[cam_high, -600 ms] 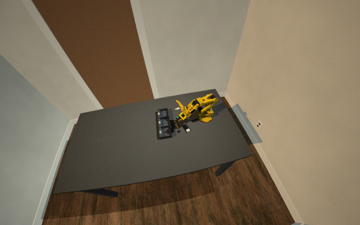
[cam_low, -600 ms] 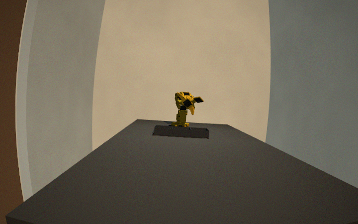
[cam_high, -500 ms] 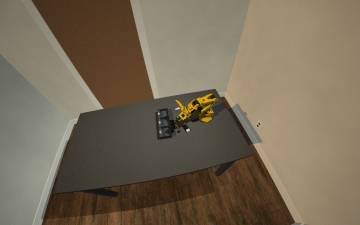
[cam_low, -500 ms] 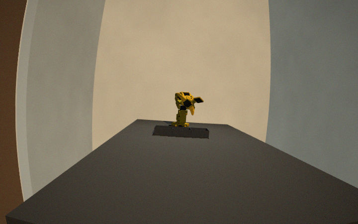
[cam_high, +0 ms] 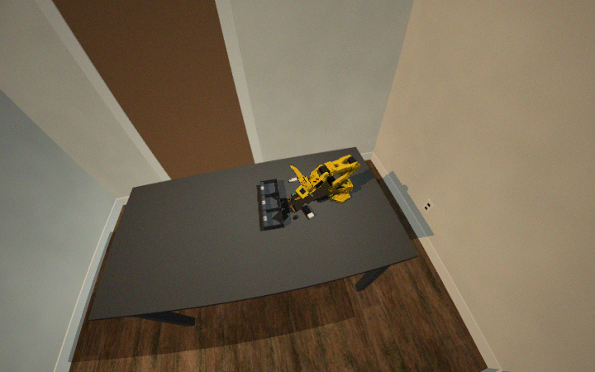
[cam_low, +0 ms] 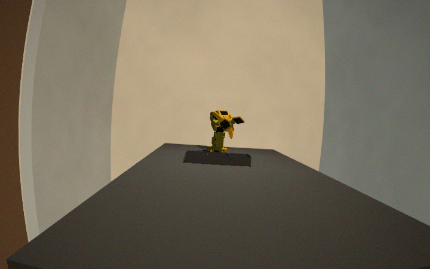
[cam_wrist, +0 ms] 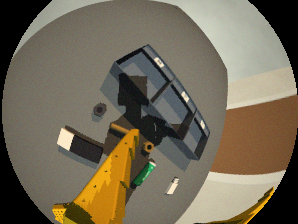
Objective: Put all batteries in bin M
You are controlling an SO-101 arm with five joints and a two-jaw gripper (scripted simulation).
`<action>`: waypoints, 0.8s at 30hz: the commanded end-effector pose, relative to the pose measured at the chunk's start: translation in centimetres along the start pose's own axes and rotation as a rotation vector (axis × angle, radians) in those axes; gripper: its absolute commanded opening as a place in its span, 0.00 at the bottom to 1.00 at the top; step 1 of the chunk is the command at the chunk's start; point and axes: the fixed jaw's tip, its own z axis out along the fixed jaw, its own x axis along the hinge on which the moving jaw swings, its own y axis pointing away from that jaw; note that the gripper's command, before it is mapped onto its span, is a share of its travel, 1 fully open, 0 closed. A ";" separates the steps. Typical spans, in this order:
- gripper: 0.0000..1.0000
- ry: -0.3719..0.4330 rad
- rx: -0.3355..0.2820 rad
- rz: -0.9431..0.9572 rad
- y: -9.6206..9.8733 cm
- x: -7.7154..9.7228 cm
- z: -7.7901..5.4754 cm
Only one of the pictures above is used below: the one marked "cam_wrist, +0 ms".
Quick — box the yellow hex nut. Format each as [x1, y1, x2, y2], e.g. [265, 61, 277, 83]
[143, 141, 154, 152]

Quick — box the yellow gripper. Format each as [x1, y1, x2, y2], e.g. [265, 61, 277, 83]
[63, 129, 274, 224]

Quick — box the green battery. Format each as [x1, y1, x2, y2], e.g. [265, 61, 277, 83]
[132, 161, 156, 186]

